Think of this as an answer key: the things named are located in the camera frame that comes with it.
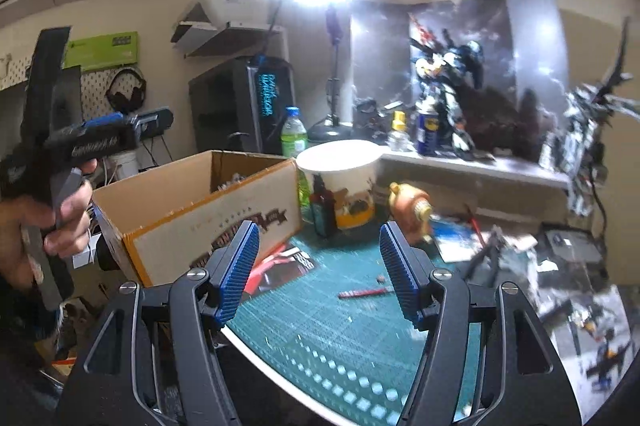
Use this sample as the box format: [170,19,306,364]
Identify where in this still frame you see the grey robot model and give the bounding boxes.
[542,14,640,217]

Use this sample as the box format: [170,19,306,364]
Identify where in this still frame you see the white printed paper bucket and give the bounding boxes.
[296,140,384,229]

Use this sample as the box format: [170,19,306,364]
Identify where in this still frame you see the white and blue robot model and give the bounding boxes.
[409,24,485,155]

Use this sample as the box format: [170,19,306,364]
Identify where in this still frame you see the black headphones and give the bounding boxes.
[106,68,149,115]

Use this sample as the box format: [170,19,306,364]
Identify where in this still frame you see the dark robot poster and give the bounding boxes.
[350,0,572,157]

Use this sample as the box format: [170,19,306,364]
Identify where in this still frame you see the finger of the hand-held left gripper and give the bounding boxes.
[84,107,174,141]

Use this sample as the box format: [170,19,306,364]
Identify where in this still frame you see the blue spray can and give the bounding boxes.
[416,100,442,156]

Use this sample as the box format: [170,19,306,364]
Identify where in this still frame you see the green drink bottle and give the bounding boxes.
[281,106,314,213]

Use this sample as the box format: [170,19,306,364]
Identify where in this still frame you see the green cutting mat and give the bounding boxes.
[222,205,501,413]

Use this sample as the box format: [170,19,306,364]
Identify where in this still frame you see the black pliers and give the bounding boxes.
[464,226,507,283]

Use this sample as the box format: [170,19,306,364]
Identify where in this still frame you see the black computer tower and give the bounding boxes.
[188,54,297,155]

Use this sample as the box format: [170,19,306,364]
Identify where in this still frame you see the red pen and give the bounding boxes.
[338,288,394,300]

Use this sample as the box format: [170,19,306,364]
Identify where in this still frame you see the grey flat box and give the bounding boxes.
[542,228,607,267]

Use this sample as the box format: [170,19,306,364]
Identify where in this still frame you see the person's left hand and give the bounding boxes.
[0,158,99,287]

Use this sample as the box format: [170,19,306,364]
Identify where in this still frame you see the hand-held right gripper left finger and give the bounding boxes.
[60,221,261,426]

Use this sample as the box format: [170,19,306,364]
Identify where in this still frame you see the red and black booklet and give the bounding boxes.
[240,243,322,303]

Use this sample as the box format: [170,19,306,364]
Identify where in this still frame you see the black desk lamp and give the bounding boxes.
[267,0,377,143]

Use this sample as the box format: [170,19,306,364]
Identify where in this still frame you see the orange pig figurine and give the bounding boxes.
[388,182,434,247]

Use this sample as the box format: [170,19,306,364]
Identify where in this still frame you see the green flat box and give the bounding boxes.
[67,30,140,72]

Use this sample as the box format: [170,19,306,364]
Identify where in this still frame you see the clear bottle with yellow cap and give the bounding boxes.
[389,110,414,152]

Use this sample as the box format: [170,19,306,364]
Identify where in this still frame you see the white pegboard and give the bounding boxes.
[0,52,151,141]

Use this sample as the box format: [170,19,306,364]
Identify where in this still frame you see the white desk riser shelf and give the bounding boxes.
[379,145,572,193]

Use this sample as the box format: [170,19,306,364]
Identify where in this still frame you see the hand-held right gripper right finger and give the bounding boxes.
[378,222,584,426]

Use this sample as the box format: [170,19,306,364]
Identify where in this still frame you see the small dark glass bottle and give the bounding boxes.
[310,175,339,239]

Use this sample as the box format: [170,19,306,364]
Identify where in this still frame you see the brown cardboard box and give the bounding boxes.
[92,150,304,287]

